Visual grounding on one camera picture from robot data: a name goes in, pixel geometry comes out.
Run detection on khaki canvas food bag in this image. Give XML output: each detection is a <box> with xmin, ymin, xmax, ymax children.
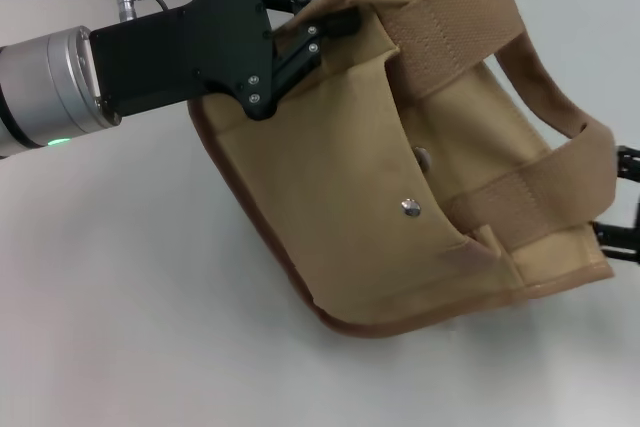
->
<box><xmin>187</xmin><ymin>0</ymin><xmax>618</xmax><ymax>342</ymax></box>

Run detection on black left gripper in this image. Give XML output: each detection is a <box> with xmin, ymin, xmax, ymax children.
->
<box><xmin>88</xmin><ymin>0</ymin><xmax>362</xmax><ymax>123</ymax></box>

